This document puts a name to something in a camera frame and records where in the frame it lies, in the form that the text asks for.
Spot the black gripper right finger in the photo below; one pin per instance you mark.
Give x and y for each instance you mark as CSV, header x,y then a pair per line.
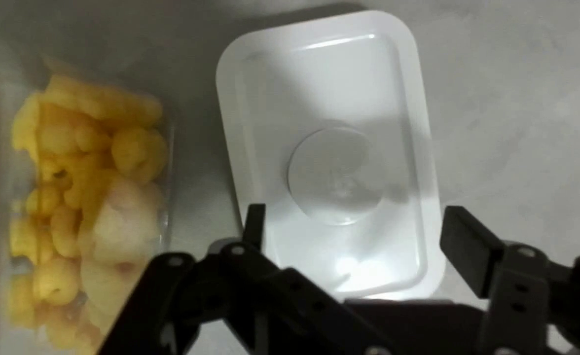
x,y
473,250

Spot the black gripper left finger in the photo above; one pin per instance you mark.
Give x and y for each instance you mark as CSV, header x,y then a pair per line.
x,y
262,309

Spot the white rectangular container lid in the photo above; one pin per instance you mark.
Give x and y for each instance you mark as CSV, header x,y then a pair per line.
x,y
329,100

